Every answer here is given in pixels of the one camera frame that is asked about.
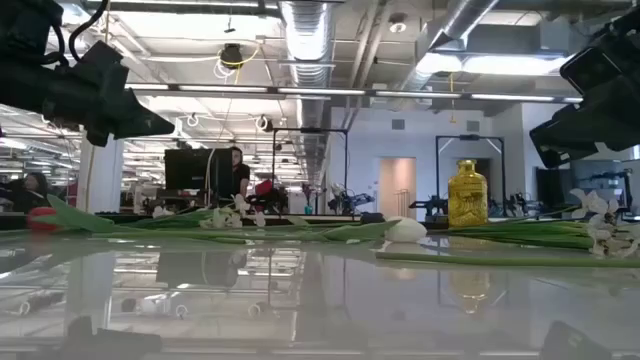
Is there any long ceiling light strip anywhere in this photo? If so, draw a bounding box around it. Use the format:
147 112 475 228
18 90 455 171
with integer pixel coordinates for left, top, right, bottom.
124 82 585 105

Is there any white artificial tulip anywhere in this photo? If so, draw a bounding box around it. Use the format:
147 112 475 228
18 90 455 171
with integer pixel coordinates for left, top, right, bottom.
94 216 428 245

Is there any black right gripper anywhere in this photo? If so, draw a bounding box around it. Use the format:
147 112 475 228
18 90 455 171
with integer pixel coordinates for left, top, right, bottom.
529 64 640 169

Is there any yellow glass vase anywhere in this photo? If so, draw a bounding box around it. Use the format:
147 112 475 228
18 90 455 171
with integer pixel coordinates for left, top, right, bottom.
447 159 489 229

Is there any black metal table frame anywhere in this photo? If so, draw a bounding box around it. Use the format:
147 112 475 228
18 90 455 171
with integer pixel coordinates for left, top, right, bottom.
0 212 640 232

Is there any black computer monitor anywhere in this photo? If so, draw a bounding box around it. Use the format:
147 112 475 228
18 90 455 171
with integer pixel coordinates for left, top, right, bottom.
164 148 234 191

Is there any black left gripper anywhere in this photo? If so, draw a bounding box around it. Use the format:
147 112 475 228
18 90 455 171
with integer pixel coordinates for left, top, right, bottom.
43 62 176 149

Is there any silver ribbed ventilation duct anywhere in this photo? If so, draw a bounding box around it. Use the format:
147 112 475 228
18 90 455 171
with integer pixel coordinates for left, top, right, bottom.
277 0 335 186

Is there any teal vase with flowers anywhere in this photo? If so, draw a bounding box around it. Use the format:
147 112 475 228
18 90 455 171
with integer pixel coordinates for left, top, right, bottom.
301 183 316 216

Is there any smooth silver ventilation duct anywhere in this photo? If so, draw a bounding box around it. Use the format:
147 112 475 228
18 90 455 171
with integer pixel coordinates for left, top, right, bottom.
399 0 501 96

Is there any black upright monitor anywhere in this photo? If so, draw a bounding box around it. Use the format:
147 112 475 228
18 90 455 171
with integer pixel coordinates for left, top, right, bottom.
535 167 572 209

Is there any white pillar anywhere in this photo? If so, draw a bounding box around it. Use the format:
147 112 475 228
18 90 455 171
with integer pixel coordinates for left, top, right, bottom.
77 134 125 214

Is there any small white flower bunch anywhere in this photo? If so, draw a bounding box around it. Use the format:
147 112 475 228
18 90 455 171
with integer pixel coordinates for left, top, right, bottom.
439 188 640 260
117 193 267 232

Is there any grey wide monitor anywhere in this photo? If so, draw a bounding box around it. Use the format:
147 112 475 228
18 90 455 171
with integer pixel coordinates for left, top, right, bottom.
569 158 632 191

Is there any black ceiling camera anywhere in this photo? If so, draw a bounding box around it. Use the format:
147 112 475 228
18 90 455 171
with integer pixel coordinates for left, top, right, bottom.
219 43 244 70

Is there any person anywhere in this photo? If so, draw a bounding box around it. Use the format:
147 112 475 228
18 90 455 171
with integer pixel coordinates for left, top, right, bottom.
0 172 51 214
230 146 251 199

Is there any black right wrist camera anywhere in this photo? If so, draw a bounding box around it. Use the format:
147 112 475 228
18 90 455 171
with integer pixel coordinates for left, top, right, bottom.
559 47 610 96

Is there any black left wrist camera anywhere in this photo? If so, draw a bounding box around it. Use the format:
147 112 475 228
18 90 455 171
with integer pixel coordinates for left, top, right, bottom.
74 39 125 69

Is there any black metal station frame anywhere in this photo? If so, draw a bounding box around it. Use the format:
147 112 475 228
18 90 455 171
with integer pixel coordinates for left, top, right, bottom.
434 134 506 216
271 127 350 217

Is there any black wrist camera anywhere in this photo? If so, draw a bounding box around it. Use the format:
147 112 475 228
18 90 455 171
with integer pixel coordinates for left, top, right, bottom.
74 39 125 69
559 47 610 96

